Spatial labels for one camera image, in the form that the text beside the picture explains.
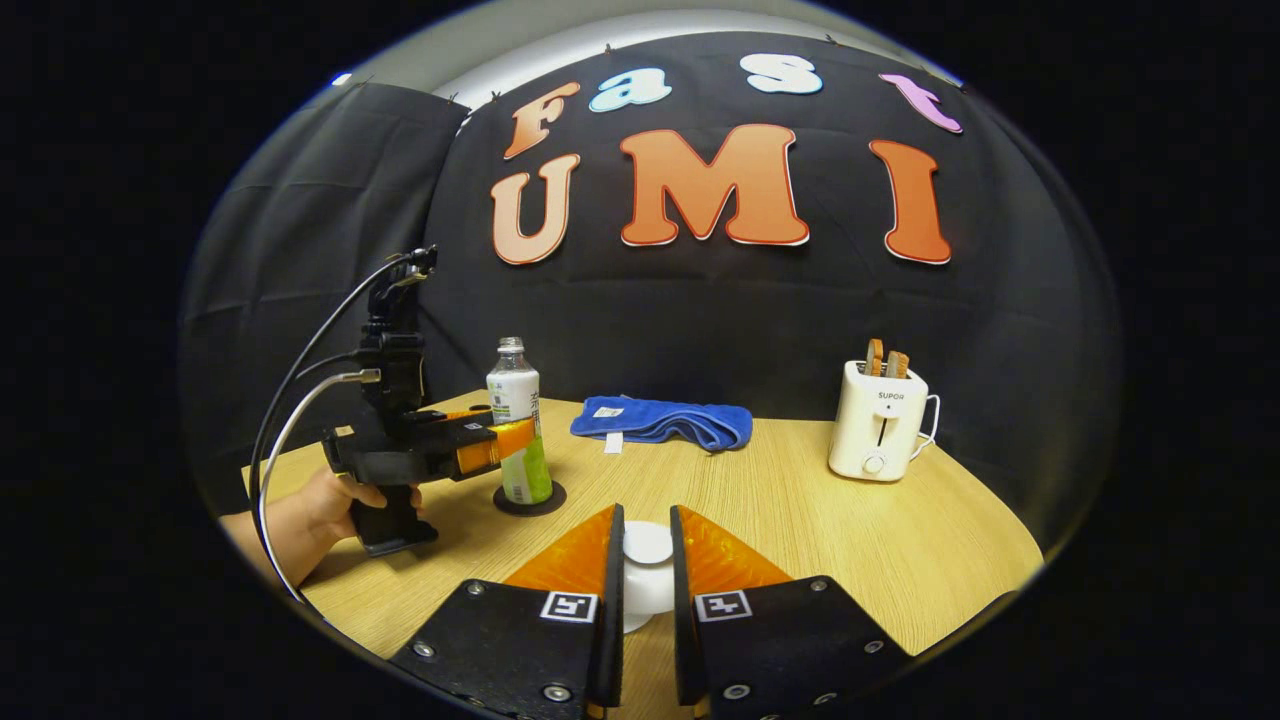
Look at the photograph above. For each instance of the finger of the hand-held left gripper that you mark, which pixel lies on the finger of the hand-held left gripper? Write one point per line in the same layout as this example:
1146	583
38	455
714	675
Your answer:
495	445
460	411

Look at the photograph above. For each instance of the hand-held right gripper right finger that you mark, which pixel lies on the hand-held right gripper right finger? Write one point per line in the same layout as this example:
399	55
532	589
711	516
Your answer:
682	620

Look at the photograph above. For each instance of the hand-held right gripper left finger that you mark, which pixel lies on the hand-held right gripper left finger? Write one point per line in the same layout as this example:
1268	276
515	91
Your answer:
612	620

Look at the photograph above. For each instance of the clear water bottle green label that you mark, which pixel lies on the clear water bottle green label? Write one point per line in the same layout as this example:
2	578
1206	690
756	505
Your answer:
515	395

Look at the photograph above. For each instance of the dark round coaster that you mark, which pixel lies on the dark round coaster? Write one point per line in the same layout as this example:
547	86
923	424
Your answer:
557	497

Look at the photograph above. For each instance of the white teacup lid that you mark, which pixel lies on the white teacup lid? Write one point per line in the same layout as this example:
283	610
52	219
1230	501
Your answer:
648	545

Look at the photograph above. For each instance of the blue folded towel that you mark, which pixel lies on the blue folded towel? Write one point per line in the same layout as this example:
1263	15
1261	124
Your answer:
670	420

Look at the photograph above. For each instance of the black backdrop cloth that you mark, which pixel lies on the black backdrop cloth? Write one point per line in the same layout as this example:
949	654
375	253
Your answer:
700	320

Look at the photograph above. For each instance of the white toaster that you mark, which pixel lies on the white toaster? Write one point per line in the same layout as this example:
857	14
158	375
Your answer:
875	430

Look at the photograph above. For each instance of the brown bread slice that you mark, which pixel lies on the brown bread slice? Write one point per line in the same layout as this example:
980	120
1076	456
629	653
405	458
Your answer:
875	355
898	363

